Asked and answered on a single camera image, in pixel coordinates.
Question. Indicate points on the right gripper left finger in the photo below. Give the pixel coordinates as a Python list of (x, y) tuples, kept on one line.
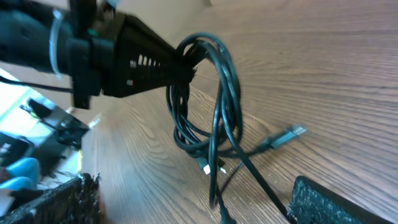
[(75, 201)]

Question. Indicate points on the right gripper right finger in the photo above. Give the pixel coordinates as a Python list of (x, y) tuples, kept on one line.
[(314, 203)]

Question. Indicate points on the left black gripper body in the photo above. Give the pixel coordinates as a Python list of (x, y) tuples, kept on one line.
[(96, 28)]

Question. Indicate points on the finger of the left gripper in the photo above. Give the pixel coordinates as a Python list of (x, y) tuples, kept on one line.
[(143, 61)]

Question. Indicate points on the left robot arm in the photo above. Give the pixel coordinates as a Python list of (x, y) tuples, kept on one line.
[(35, 35)]

